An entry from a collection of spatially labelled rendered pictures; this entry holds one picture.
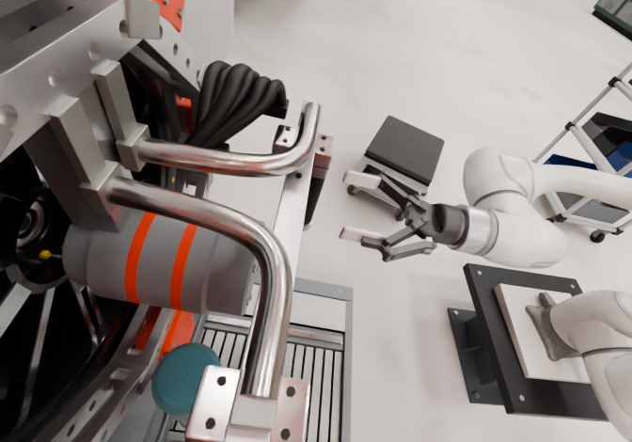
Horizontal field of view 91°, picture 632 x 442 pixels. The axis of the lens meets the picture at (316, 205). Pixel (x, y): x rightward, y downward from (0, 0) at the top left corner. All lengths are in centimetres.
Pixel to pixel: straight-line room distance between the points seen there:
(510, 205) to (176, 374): 62
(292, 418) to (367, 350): 109
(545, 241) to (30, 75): 69
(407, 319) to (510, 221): 92
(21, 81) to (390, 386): 132
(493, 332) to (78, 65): 126
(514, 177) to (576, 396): 86
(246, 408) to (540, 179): 68
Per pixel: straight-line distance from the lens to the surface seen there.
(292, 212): 33
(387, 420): 135
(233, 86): 39
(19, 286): 49
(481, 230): 62
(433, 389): 145
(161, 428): 111
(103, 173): 32
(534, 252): 67
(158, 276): 40
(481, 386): 155
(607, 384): 124
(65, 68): 29
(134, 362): 66
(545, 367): 134
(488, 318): 131
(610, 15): 972
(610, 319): 124
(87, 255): 42
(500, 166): 75
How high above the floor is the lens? 124
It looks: 49 degrees down
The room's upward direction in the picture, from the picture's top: 18 degrees clockwise
